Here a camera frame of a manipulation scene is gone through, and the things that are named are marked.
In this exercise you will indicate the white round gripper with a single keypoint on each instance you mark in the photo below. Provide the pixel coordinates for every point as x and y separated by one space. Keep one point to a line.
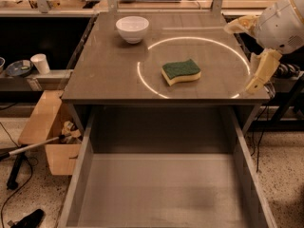
278 28

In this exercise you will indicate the green and yellow sponge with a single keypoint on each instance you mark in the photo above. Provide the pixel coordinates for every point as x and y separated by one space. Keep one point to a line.
179 72

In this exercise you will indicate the grey cabinet with dark top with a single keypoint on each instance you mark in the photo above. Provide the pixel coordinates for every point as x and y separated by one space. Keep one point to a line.
112 72

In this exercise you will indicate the open grey top drawer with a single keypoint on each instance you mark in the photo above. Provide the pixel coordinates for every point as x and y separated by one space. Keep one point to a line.
165 167

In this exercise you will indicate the white ceramic bowl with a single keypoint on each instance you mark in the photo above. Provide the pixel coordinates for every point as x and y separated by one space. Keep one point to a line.
132 28

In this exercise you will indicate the low side shelf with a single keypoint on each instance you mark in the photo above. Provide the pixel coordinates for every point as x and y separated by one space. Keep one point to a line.
54 80

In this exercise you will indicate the crumpled paper in box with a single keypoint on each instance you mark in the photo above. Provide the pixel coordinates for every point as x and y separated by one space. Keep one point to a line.
71 134

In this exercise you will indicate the white paper cup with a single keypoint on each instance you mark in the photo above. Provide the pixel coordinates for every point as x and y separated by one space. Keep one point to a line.
41 63

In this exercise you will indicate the cardboard box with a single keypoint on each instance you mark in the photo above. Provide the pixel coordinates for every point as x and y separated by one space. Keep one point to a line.
47 120

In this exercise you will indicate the dark blue plate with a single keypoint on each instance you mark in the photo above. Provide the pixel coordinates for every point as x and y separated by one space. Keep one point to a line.
21 68

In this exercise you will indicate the black tripod stand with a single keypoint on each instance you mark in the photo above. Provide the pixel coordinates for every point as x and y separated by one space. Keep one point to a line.
12 184

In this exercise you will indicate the grey metal rod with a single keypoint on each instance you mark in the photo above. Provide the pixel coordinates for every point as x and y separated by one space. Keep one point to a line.
28 147

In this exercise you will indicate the black object on floor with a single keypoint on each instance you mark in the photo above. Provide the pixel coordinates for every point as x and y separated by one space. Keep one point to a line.
32 220

